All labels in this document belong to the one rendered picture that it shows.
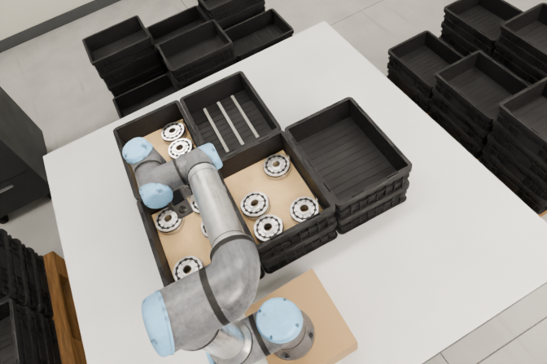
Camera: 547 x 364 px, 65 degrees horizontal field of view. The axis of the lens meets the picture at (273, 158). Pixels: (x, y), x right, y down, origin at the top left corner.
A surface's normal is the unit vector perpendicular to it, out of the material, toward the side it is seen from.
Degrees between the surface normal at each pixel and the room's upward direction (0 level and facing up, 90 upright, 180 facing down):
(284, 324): 6
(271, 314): 6
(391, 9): 0
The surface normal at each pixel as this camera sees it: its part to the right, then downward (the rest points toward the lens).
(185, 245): -0.17, -0.58
